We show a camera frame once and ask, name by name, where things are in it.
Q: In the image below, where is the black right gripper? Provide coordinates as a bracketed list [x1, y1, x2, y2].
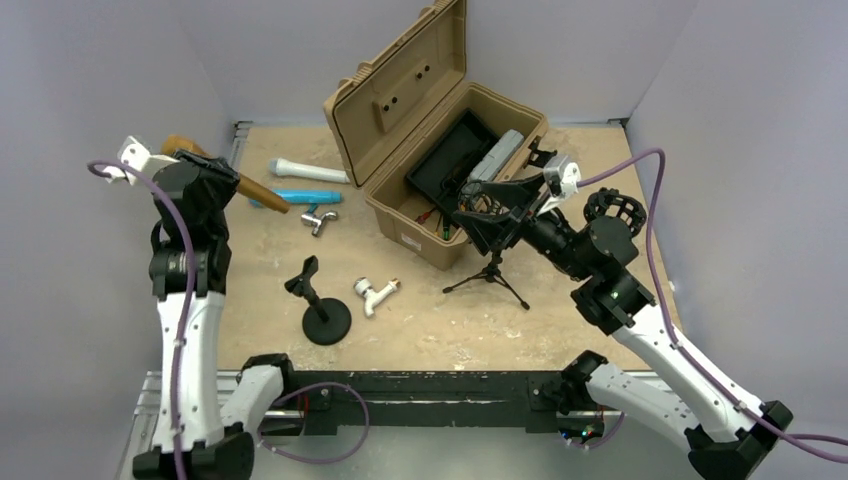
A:
[453, 171, 592, 282]

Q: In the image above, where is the black tripod shock mount stand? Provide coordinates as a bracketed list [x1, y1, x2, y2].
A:
[442, 188, 530, 310]

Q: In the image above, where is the gold microphone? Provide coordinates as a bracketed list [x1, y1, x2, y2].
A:
[161, 134, 290, 214]

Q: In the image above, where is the white mesh-head microphone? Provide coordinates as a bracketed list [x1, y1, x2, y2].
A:
[269, 158, 350, 184]

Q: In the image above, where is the blue microphone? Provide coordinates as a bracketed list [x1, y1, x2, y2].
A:
[239, 187, 342, 213]

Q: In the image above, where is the black round-base clip stand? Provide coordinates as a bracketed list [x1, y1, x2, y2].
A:
[284, 255, 352, 346]

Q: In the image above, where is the black round-base shock mount stand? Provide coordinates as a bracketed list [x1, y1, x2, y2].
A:
[583, 187, 648, 238]

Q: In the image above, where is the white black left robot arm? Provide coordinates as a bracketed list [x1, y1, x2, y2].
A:
[132, 149, 298, 479]

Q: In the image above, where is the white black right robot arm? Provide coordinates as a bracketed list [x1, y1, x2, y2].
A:
[453, 175, 793, 479]

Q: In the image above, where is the grey plastic bit box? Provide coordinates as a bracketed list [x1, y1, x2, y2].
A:
[467, 129, 525, 182]

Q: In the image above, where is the black tool tray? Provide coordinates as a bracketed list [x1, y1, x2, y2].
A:
[405, 109, 499, 209]

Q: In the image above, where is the chrome angle valve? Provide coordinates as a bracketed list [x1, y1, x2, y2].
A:
[300, 210, 338, 237]

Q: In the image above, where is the tan plastic tool case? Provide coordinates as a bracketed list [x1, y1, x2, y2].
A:
[323, 1, 548, 270]

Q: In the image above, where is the white plastic faucet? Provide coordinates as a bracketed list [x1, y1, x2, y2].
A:
[353, 277, 401, 318]

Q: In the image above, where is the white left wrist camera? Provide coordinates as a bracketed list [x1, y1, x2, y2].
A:
[102, 135, 177, 186]

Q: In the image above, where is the red handle tool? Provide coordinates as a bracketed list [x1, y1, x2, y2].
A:
[415, 208, 436, 225]

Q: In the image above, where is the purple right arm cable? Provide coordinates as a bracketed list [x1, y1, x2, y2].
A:
[577, 148, 848, 465]

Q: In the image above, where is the black mounting base plate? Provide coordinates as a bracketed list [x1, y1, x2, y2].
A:
[268, 371, 620, 440]

